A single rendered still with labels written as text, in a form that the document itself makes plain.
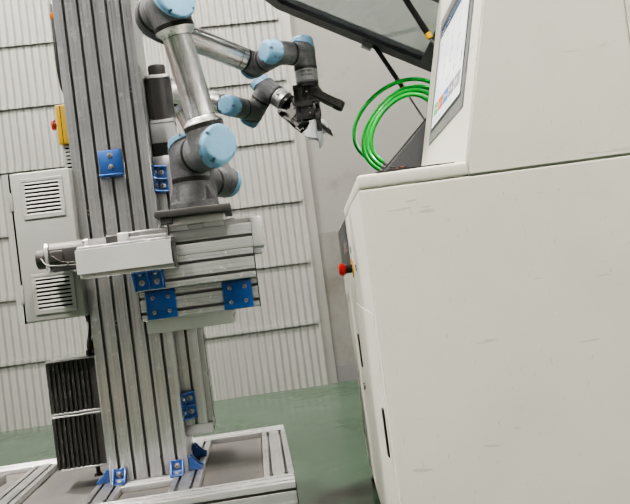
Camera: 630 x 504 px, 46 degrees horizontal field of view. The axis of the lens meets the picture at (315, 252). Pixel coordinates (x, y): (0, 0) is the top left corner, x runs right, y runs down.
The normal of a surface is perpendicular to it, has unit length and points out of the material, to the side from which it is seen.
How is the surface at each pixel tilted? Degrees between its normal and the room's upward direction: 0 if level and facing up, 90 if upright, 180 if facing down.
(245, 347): 90
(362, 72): 90
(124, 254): 90
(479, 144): 90
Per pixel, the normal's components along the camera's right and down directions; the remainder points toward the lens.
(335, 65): 0.08, -0.04
